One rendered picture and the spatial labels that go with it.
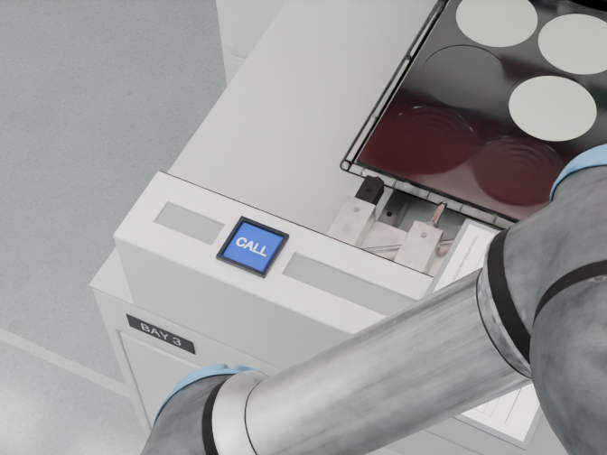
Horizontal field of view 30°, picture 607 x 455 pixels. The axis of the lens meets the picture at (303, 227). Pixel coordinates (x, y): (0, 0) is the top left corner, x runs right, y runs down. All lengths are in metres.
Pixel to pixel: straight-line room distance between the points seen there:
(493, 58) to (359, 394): 0.69
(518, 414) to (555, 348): 0.43
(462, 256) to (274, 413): 0.35
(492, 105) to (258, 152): 0.29
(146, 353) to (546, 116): 0.56
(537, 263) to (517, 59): 0.72
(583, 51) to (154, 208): 0.57
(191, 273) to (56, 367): 1.10
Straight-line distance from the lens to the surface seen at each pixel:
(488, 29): 1.44
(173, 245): 1.17
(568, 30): 1.46
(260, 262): 1.14
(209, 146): 1.42
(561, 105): 1.37
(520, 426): 1.06
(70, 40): 2.75
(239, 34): 1.89
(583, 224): 0.69
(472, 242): 1.15
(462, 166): 1.30
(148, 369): 1.44
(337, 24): 1.55
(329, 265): 1.14
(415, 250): 1.22
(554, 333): 0.64
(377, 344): 0.81
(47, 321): 2.29
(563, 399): 0.64
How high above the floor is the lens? 1.92
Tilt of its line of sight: 55 degrees down
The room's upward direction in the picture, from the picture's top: 3 degrees counter-clockwise
